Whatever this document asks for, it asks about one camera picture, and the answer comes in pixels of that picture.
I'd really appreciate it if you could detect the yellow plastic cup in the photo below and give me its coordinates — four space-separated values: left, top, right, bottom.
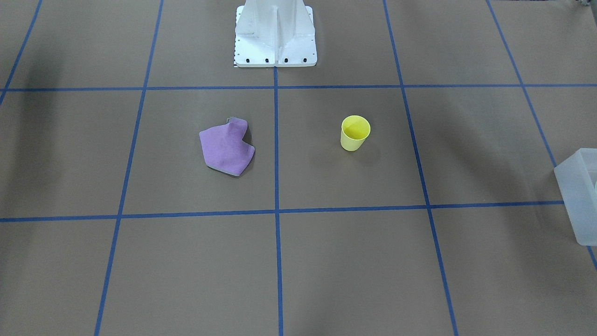
340 115 371 152

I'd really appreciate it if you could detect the translucent plastic storage box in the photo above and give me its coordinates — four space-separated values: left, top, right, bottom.
554 147 597 246

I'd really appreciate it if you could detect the purple cloth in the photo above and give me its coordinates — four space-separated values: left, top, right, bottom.
199 117 256 177

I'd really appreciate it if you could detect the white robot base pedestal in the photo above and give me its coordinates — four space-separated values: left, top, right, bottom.
233 0 318 68

